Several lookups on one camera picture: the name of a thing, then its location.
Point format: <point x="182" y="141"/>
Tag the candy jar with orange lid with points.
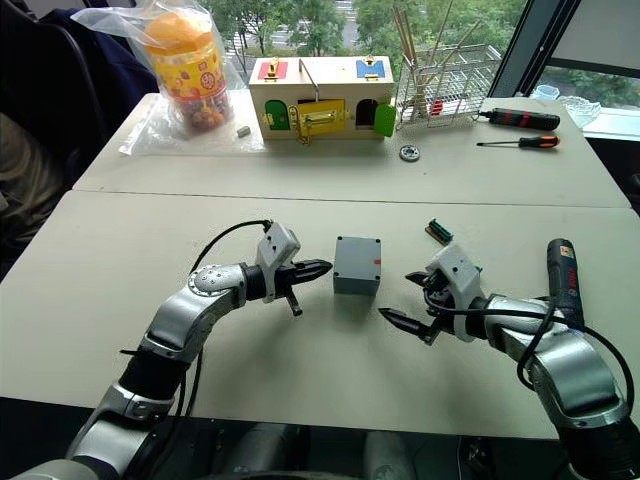
<point x="192" y="75"/>

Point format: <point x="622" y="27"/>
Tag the small red item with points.
<point x="437" y="108"/>

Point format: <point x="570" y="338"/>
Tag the clear glass bowl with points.
<point x="580" y="110"/>

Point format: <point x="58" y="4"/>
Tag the clear plastic bag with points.
<point x="145" y="127"/>

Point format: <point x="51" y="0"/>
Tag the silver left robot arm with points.
<point x="185" y="315"/>

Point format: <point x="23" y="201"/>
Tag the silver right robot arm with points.
<point x="570" y="370"/>

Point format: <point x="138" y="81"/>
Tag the pale blue plastic cup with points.
<point x="544" y="92"/>

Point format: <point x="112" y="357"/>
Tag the light wooden stick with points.
<point x="465" y="36"/>
<point x="439" y="40"/>

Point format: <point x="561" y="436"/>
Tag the grey plastic box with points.
<point x="357" y="262"/>

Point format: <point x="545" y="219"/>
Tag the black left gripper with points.
<point x="286" y="278"/>

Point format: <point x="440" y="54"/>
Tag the small green bit holder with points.
<point x="439" y="231"/>

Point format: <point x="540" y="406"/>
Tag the reddish wooden stick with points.
<point x="402" y="35"/>

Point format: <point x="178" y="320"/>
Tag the small grey block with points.
<point x="243" y="131"/>

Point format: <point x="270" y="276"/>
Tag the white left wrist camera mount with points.
<point x="276" y="243"/>

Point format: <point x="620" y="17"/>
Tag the dark blue electric screwdriver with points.
<point x="565" y="280"/>

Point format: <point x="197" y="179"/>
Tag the dark blue jacket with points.
<point x="120" y="65"/>

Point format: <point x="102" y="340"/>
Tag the round metal gear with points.
<point x="409" y="152"/>

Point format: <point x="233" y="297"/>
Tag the black window frame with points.
<point x="535" y="45"/>

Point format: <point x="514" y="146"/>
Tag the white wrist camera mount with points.
<point x="460" y="275"/>
<point x="276" y="243"/>

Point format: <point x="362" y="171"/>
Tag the black office chair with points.
<point x="45" y="75"/>

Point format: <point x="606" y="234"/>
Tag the black red-banded power screwdriver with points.
<point x="525" y="119"/>

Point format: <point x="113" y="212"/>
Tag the khaki cloth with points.
<point x="25" y="180"/>

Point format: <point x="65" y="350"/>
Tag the wooden lock box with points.
<point x="325" y="82"/>

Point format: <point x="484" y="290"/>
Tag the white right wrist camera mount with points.
<point x="460" y="275"/>

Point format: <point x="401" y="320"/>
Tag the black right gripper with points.
<point x="436" y="296"/>

